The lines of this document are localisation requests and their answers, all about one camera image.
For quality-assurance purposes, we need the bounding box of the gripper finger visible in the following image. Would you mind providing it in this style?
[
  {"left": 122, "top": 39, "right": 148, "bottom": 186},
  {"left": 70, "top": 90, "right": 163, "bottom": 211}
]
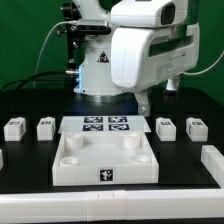
[
  {"left": 164, "top": 76, "right": 180, "bottom": 97},
  {"left": 135, "top": 90, "right": 150, "bottom": 117}
]

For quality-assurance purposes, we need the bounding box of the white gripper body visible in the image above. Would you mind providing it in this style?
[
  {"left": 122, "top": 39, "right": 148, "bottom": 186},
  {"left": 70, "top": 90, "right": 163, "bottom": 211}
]
[{"left": 111, "top": 24, "right": 200, "bottom": 93}]

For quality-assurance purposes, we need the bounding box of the white square tabletop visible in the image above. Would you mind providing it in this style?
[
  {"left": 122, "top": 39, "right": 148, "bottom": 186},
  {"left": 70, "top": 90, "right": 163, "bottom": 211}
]
[{"left": 52, "top": 131, "right": 159, "bottom": 186}]

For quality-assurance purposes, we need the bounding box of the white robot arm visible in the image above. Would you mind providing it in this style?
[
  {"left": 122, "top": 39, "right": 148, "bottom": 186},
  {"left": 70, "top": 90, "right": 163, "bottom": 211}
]
[{"left": 73, "top": 0, "right": 200, "bottom": 116}]

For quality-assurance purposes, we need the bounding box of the white sheet with markers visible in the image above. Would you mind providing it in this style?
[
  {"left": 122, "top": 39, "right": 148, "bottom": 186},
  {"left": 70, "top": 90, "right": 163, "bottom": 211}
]
[{"left": 59, "top": 115, "right": 151, "bottom": 133}]

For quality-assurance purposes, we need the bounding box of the white right fence bar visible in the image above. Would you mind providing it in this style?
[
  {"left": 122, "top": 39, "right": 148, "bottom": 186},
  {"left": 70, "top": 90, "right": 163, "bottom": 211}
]
[{"left": 201, "top": 145, "right": 224, "bottom": 189}]

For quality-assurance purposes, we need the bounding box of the white fence bar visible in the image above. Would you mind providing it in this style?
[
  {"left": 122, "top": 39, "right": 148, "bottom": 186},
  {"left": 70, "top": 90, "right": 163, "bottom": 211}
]
[
  {"left": 0, "top": 189, "right": 224, "bottom": 224},
  {"left": 201, "top": 145, "right": 224, "bottom": 189},
  {"left": 0, "top": 149, "right": 4, "bottom": 170}
]

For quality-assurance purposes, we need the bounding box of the white front fence bar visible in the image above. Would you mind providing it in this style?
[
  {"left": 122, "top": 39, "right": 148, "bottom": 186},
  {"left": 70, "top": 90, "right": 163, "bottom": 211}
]
[{"left": 0, "top": 189, "right": 224, "bottom": 224}]

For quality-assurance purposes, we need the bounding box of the white left fence bar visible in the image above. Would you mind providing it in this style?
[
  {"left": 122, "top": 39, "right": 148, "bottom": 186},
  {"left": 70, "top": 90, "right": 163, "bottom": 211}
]
[{"left": 0, "top": 149, "right": 4, "bottom": 170}]

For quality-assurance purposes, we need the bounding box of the black camera on stand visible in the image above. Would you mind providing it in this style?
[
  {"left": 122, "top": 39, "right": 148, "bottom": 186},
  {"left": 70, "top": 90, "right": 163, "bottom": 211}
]
[{"left": 57, "top": 3, "right": 111, "bottom": 75}]

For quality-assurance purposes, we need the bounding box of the white cable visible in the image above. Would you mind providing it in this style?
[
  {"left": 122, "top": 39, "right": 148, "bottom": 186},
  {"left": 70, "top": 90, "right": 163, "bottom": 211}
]
[{"left": 33, "top": 20, "right": 78, "bottom": 89}]

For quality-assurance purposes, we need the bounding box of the black cable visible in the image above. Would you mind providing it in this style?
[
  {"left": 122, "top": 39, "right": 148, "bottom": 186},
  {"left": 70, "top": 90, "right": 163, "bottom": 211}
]
[{"left": 0, "top": 70, "right": 76, "bottom": 93}]

